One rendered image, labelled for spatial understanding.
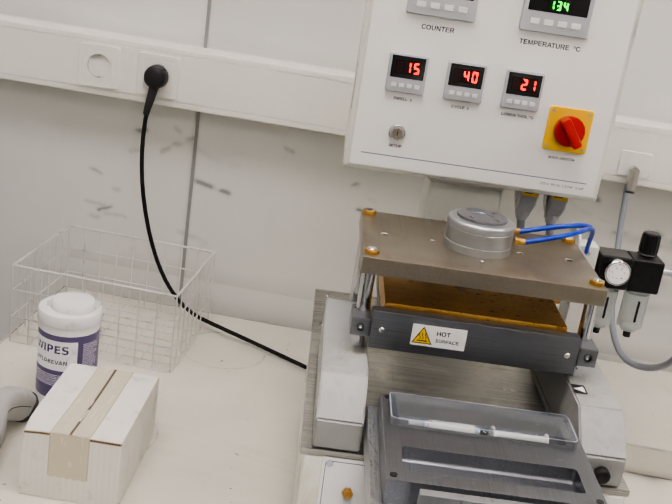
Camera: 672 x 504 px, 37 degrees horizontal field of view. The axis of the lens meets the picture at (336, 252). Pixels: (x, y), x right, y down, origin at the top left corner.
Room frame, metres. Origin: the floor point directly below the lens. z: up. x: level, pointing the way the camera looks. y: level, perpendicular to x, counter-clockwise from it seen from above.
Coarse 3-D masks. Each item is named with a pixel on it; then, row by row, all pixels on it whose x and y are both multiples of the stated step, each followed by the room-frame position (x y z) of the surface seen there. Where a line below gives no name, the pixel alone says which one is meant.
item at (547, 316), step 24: (384, 288) 1.07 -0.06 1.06; (408, 288) 1.08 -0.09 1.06; (432, 288) 1.09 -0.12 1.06; (456, 288) 1.10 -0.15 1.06; (432, 312) 1.02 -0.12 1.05; (456, 312) 1.03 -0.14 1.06; (480, 312) 1.04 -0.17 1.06; (504, 312) 1.05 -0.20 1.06; (528, 312) 1.06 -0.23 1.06; (552, 312) 1.07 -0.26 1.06
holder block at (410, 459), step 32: (384, 416) 0.88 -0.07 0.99; (384, 448) 0.82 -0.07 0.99; (416, 448) 0.83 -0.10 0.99; (448, 448) 0.84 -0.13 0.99; (480, 448) 0.84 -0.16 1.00; (512, 448) 0.85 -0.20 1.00; (544, 448) 0.86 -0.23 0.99; (576, 448) 0.87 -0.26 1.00; (384, 480) 0.77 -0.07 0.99; (416, 480) 0.77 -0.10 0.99; (448, 480) 0.78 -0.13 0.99; (480, 480) 0.79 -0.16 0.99; (512, 480) 0.82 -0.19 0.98; (544, 480) 0.83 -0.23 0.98; (576, 480) 0.83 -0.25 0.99
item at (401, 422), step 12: (516, 408) 0.92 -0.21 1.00; (396, 420) 0.86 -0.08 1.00; (408, 420) 0.86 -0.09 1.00; (444, 432) 0.86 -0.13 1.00; (456, 432) 0.86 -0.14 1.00; (468, 432) 0.86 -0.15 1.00; (480, 432) 0.87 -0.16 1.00; (492, 432) 0.87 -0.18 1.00; (504, 432) 0.87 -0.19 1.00; (540, 444) 0.87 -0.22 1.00; (552, 444) 0.87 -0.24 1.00; (564, 444) 0.87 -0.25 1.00; (576, 444) 0.87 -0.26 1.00
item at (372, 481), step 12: (372, 408) 0.94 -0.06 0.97; (372, 420) 0.91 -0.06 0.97; (372, 432) 0.89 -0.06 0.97; (372, 444) 0.87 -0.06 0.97; (372, 456) 0.84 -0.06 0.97; (372, 468) 0.82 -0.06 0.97; (372, 480) 0.80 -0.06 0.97; (372, 492) 0.78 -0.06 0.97; (420, 492) 0.73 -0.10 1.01; (432, 492) 0.73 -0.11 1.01; (444, 492) 0.73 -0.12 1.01
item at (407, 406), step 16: (400, 400) 0.90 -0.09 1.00; (416, 400) 0.91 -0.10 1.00; (432, 400) 0.91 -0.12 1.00; (448, 400) 0.92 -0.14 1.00; (400, 416) 0.87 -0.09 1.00; (416, 416) 0.87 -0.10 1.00; (432, 416) 0.88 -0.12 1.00; (448, 416) 0.88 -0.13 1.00; (464, 416) 0.89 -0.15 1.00; (480, 416) 0.89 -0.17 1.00; (496, 416) 0.90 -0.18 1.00; (512, 416) 0.90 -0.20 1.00; (528, 416) 0.91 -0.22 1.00; (544, 416) 0.91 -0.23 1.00; (560, 416) 0.92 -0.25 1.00; (512, 432) 0.87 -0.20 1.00; (528, 432) 0.87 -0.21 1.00; (544, 432) 0.88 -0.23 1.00; (560, 432) 0.88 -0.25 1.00
